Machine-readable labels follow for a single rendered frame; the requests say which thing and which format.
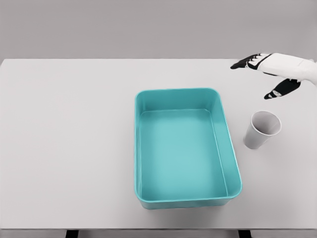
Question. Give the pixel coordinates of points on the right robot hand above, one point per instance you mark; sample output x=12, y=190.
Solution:
x=277, y=65

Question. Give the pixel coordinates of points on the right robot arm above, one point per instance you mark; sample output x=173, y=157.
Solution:
x=310, y=72

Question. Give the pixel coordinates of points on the white paper cup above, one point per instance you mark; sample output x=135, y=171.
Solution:
x=262, y=130

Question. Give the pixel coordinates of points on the teal rectangular basket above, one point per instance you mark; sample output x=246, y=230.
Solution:
x=184, y=148

